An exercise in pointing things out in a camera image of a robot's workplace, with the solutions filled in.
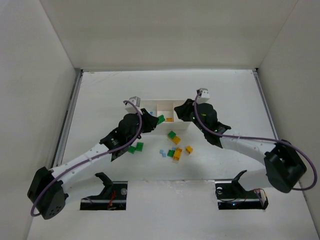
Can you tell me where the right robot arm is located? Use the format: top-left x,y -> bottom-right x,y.
174,98 -> 307,193

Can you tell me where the white three-compartment tray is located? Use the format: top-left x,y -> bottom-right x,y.
140,99 -> 190,135

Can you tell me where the aluminium rail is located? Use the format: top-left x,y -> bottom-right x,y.
252,68 -> 279,140
44,68 -> 83,169

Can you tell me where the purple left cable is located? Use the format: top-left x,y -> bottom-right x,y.
29,99 -> 143,217

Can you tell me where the yellow rectangular lego brick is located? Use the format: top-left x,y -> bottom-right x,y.
171,136 -> 181,145

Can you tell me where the green curved lego brick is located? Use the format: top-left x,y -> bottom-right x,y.
128,146 -> 136,154
135,142 -> 144,152

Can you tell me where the small green lego brick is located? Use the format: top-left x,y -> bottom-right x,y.
157,114 -> 166,125

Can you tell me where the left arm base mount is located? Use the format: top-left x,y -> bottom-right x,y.
80,172 -> 128,211

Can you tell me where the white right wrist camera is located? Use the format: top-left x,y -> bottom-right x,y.
196,88 -> 210,104

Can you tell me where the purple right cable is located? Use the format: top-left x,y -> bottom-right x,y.
193,90 -> 316,191

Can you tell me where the yellow black striped lego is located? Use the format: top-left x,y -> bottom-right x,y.
172,147 -> 183,161

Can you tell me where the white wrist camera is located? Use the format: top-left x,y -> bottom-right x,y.
196,88 -> 210,104
125,96 -> 141,114

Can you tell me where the yellow face lego brick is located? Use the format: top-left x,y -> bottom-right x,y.
185,146 -> 193,155

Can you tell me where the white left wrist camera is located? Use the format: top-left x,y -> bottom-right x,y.
125,96 -> 141,114

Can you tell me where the purple cable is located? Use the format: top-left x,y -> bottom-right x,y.
193,90 -> 316,191
29,99 -> 143,217

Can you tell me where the left aluminium rail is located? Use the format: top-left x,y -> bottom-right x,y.
44,68 -> 83,169

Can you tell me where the right aluminium rail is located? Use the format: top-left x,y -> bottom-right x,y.
252,68 -> 279,140

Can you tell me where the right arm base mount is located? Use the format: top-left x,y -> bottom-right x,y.
215,170 -> 269,210

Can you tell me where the green square lego brick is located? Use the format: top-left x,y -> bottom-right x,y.
167,131 -> 177,140

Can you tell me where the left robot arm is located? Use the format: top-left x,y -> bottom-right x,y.
27,108 -> 159,220

